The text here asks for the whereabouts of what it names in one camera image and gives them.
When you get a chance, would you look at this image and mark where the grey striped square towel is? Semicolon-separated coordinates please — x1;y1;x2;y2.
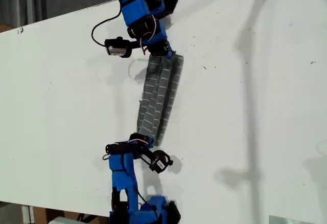
136;53;184;147

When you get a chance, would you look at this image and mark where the white container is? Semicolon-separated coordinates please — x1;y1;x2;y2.
50;216;81;224

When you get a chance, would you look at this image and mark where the white table leg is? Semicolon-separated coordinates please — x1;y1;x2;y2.
21;205;35;224

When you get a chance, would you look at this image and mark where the black camera stalk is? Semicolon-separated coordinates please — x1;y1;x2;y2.
139;147;154;164
130;39;144;50

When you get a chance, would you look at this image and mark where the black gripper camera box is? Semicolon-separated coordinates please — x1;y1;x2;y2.
148;150;173;174
104;36;132;59

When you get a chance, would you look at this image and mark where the black camera cable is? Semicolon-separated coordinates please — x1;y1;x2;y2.
136;189;156;211
91;3;122;47

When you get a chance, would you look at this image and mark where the grey metal post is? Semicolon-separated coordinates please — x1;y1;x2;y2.
25;0;35;27

